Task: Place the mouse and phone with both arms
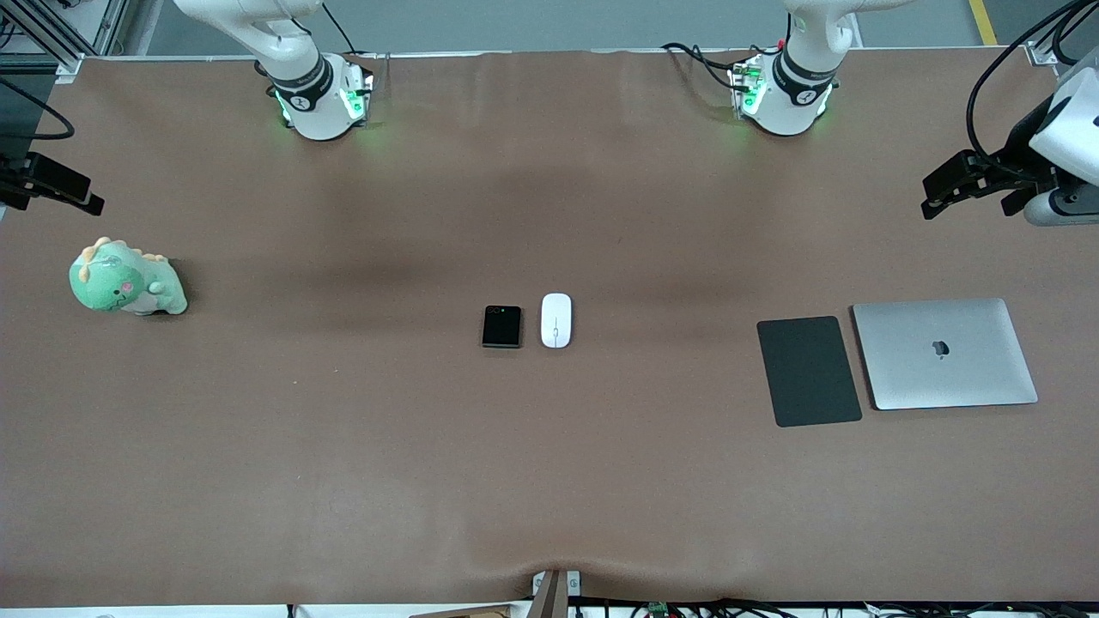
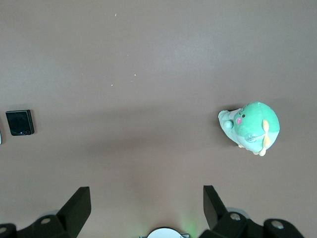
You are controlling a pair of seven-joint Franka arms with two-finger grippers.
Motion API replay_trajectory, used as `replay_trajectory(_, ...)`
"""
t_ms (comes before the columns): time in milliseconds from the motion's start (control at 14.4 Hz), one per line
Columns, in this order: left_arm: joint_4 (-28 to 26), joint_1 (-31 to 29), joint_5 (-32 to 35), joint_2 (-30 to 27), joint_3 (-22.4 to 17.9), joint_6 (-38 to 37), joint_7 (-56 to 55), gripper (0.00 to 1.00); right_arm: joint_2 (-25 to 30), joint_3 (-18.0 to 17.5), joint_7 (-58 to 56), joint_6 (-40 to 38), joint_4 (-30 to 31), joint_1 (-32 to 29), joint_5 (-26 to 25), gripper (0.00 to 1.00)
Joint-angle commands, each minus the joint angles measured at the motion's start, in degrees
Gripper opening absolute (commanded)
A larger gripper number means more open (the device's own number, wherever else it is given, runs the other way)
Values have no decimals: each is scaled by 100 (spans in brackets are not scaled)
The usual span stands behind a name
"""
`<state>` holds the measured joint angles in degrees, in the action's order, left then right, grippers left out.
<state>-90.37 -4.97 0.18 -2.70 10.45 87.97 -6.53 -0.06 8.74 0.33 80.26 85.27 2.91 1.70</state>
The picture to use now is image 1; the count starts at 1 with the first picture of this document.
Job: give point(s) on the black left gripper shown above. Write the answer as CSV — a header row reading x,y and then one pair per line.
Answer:
x,y
1018,142

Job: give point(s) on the green dinosaur plush toy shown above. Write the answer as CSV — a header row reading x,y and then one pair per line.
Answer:
x,y
120,287

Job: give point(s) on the grey metal stand bracket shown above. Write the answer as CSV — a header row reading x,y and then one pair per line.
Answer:
x,y
573,584

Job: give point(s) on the aluminium frame rail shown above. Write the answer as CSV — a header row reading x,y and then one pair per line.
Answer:
x,y
77,26

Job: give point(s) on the silver laptop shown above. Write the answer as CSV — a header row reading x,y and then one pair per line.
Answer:
x,y
944,378

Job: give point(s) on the small green circuit board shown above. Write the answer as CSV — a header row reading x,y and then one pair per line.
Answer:
x,y
658,609

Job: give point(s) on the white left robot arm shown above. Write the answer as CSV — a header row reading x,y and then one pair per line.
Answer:
x,y
790,99

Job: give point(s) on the black mouse pad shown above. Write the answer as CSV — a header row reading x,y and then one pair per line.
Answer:
x,y
809,372

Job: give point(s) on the metal corner bracket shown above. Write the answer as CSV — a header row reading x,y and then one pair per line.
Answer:
x,y
1041,54
69,67

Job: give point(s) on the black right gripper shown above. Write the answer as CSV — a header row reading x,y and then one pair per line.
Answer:
x,y
10,182

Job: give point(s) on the white computer mouse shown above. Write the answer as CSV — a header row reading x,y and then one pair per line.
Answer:
x,y
556,309

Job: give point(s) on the brown table cover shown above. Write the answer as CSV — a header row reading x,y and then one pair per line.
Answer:
x,y
549,472

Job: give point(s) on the brown wooden post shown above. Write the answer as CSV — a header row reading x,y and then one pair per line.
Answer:
x,y
549,601

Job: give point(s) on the black smartphone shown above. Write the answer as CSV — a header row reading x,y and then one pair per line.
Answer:
x,y
501,327

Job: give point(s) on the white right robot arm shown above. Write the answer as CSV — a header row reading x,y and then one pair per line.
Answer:
x,y
313,103

